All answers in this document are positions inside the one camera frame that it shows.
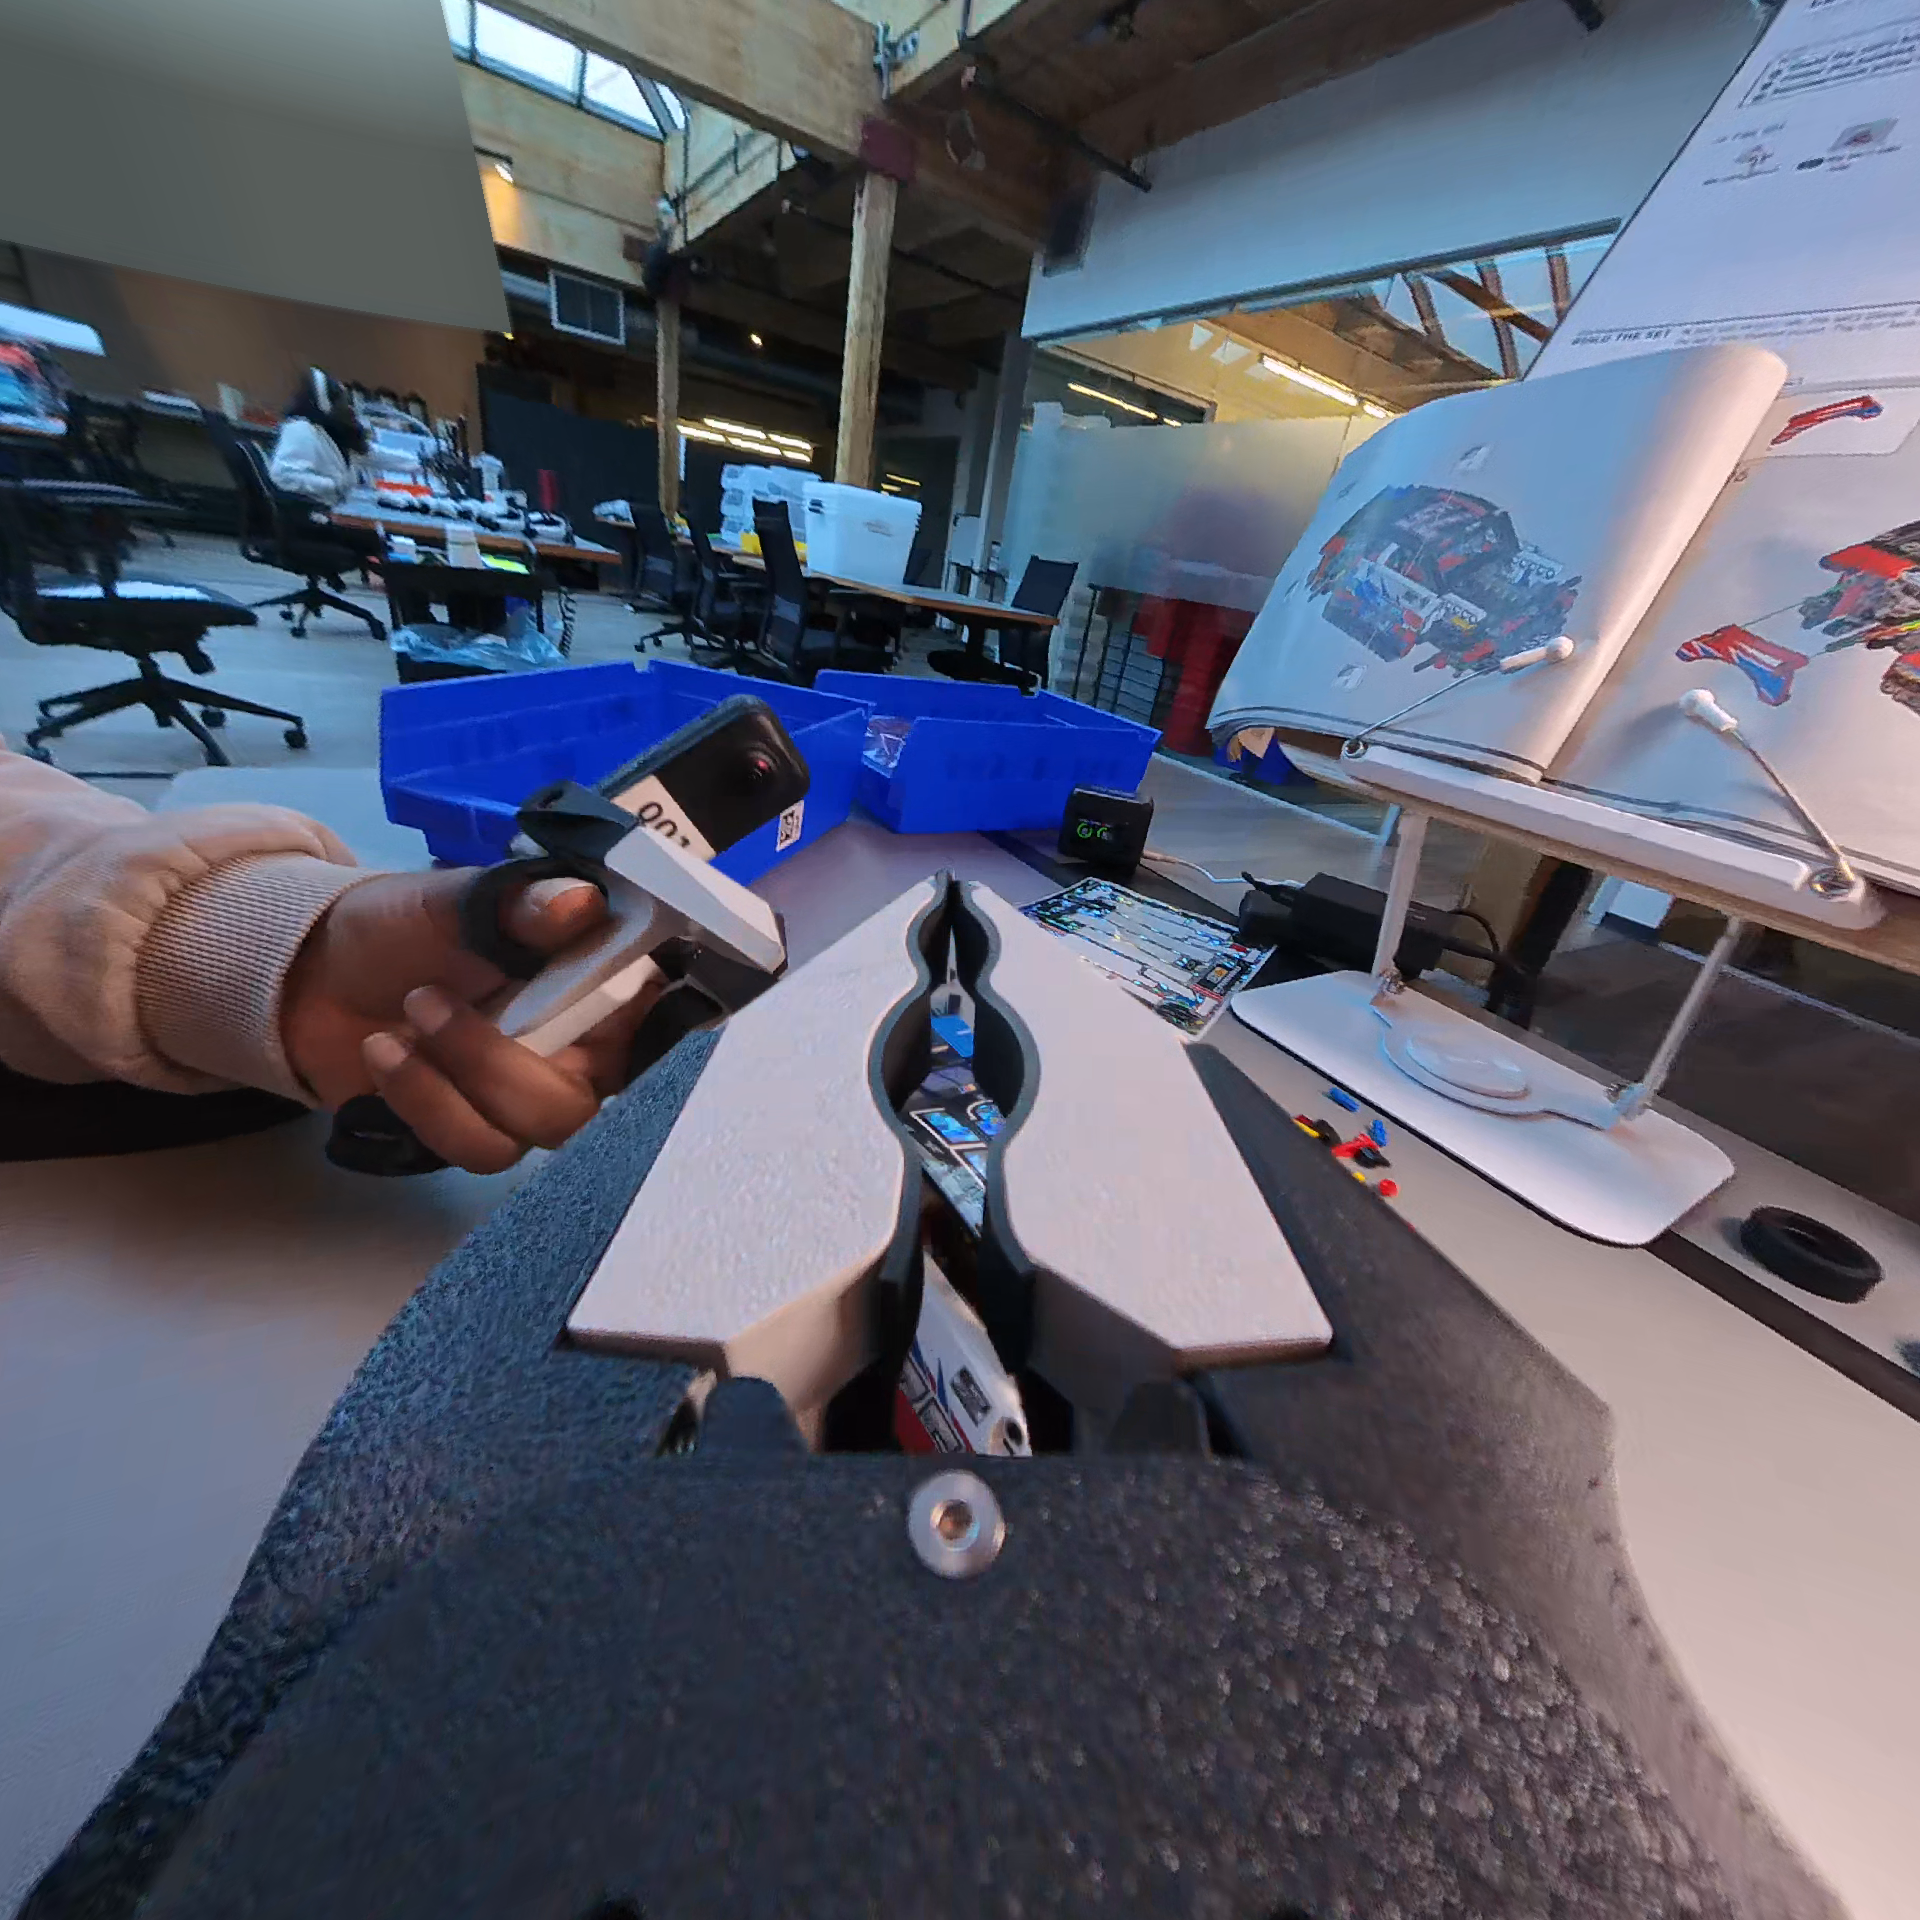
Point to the blue storage bin with tag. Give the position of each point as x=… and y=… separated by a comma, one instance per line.
x=480, y=750

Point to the plain blue storage bin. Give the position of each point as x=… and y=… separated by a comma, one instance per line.
x=973, y=763

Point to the small black timer device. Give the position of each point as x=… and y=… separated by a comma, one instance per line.
x=1107, y=833

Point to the black power adapter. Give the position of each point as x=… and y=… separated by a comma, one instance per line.
x=1335, y=909

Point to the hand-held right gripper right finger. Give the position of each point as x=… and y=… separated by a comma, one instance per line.
x=1155, y=1201

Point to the pile of colourful lego pieces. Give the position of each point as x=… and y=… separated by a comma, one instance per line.
x=1359, y=1147

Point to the person's left forearm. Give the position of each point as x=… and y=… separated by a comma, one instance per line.
x=148, y=930

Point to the lego sticker sheet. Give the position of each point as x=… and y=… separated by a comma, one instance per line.
x=1141, y=945

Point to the stack of white storage boxes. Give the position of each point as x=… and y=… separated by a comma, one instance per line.
x=861, y=534

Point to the lego instruction booklet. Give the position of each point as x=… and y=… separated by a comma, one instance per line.
x=1499, y=494

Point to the clear trash bag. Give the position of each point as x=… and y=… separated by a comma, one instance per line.
x=480, y=647

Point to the lego race car model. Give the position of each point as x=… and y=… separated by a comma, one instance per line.
x=961, y=1381

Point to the wooden support post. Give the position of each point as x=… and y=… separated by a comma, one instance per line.
x=866, y=330

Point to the black lego tire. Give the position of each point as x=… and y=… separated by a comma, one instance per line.
x=1808, y=1254

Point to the black office chair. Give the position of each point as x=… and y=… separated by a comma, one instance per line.
x=1019, y=616
x=136, y=609
x=292, y=555

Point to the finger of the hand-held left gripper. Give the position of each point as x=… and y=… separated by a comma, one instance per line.
x=690, y=922

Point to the white book stand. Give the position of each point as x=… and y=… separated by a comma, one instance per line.
x=1575, y=1170

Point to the black mesh armrest pad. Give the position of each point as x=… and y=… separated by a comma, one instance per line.
x=148, y=1118

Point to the white instruction sheet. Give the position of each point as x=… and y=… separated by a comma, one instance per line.
x=1769, y=181

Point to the person's left hand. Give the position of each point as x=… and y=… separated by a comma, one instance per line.
x=375, y=960

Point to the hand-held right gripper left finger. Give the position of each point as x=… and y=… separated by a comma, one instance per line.
x=749, y=1185

